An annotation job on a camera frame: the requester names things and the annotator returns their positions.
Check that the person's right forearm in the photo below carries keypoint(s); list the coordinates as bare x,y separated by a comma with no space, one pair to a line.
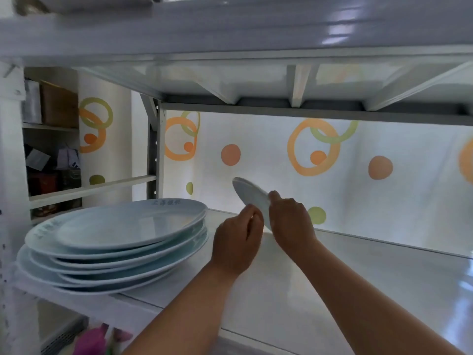
362,306

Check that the brown cardboard box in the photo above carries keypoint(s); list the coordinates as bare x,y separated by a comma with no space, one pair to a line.
59,105

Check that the person's left hand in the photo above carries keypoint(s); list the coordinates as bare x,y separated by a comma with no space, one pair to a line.
232,243

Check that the white curtain with orange circles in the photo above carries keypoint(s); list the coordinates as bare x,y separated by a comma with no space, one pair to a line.
406,188

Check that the pink flowers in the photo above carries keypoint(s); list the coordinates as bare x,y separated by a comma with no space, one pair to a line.
94,342

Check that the person's left thumb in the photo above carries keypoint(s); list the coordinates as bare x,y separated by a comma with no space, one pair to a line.
254,218

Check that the stack of large blue plates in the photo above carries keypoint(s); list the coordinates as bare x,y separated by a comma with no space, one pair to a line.
118,236

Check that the person's right hand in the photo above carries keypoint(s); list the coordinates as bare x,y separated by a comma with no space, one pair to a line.
293,227

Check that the clear plastic wrapped box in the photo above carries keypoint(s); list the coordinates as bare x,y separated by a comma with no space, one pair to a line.
32,101

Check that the white metal shelf rack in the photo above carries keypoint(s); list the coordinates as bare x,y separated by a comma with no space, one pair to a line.
258,40

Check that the white and purple box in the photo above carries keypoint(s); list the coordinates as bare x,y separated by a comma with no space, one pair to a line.
68,158

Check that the dark red box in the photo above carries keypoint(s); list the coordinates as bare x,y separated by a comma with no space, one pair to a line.
44,184

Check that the person's left forearm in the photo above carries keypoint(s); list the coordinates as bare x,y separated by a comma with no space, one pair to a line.
188,314

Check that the small pale blue plate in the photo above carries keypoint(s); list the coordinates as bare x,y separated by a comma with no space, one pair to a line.
251,197

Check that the person's right thumb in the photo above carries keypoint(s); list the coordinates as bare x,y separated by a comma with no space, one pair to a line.
275,201

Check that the grey slotted basket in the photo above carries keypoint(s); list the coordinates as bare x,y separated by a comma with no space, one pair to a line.
64,338

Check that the white side shelf unit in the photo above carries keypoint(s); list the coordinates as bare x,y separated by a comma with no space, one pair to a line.
51,133

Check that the black box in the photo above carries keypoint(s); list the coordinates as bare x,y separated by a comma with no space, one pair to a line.
71,179

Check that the white paper packet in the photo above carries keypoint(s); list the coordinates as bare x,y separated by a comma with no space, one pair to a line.
37,158

